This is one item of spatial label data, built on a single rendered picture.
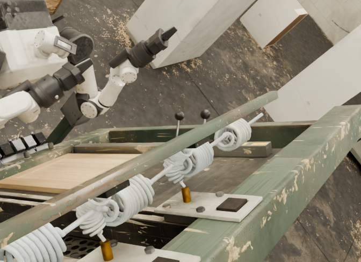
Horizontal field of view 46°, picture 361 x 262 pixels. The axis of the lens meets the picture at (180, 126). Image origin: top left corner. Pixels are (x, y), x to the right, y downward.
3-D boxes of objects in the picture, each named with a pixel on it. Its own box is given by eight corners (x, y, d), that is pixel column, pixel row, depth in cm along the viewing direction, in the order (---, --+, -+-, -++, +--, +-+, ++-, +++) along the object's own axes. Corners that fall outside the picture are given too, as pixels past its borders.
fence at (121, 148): (82, 151, 199) (81, 143, 199) (272, 152, 145) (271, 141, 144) (74, 154, 195) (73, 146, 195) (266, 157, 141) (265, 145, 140)
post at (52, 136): (22, 175, 273) (74, 110, 229) (27, 183, 272) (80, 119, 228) (14, 179, 268) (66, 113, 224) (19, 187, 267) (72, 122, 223)
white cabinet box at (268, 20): (251, 17, 682) (284, -16, 639) (273, 45, 674) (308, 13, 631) (238, 19, 646) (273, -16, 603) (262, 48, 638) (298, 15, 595)
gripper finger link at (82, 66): (94, 64, 140) (78, 75, 138) (88, 56, 138) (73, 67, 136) (95, 65, 139) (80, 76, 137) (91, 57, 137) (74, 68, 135)
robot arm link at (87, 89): (74, 116, 184) (63, 69, 173) (89, 103, 195) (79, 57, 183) (98, 119, 181) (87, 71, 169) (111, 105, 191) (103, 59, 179)
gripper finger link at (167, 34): (178, 30, 161) (166, 40, 163) (173, 24, 160) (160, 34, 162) (178, 32, 160) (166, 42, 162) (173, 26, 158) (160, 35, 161)
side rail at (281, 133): (120, 147, 220) (116, 127, 218) (338, 147, 157) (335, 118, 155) (113, 151, 216) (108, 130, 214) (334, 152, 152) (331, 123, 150)
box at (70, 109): (76, 105, 231) (91, 85, 221) (87, 122, 230) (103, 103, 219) (58, 110, 222) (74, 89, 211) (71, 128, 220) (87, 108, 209)
